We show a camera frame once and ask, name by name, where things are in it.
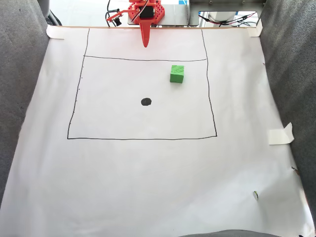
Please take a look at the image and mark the green textured foam block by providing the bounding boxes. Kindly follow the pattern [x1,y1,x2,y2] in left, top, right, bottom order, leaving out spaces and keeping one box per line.
[169,65,185,84]

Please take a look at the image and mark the white tape piece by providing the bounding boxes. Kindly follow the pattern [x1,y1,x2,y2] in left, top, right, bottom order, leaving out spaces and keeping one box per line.
[46,25,65,40]
[267,122,295,146]
[246,18,263,38]

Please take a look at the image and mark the white paper sheet with lines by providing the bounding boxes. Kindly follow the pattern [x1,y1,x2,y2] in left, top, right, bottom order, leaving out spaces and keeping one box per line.
[0,26,316,237]

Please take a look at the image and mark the grey fabric side panel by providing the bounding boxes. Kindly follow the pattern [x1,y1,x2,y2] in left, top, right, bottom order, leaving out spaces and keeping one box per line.
[257,0,316,224]
[0,0,50,208]

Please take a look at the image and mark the orange mount with small camera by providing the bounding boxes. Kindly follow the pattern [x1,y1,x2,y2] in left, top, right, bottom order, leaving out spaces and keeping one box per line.
[106,9,129,27]

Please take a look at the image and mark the black camera cable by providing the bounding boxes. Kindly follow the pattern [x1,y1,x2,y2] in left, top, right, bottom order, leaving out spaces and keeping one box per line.
[106,0,117,27]

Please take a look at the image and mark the metal frame with bolts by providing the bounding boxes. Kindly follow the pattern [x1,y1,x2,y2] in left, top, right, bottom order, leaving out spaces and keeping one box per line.
[189,0,267,13]

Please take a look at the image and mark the red and black wires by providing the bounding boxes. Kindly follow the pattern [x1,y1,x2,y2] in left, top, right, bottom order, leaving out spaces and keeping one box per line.
[198,12,256,27]

